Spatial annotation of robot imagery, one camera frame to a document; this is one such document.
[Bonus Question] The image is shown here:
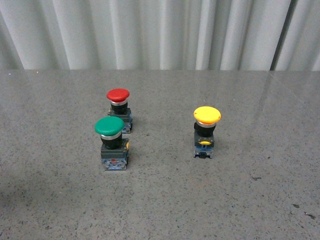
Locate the yellow mushroom push button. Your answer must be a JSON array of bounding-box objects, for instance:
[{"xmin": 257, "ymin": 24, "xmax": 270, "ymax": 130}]
[{"xmin": 193, "ymin": 106, "xmax": 222, "ymax": 159}]

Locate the red mushroom push button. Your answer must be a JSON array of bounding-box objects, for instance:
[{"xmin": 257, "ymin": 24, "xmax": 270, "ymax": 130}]
[{"xmin": 106, "ymin": 88, "xmax": 133, "ymax": 134}]

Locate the green mushroom push button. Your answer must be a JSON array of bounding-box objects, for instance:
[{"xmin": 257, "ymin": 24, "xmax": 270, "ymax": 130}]
[{"xmin": 94, "ymin": 116, "xmax": 130, "ymax": 171}]

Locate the white pleated curtain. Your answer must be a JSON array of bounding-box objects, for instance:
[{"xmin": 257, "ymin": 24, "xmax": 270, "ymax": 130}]
[{"xmin": 0, "ymin": 0, "xmax": 320, "ymax": 71}]

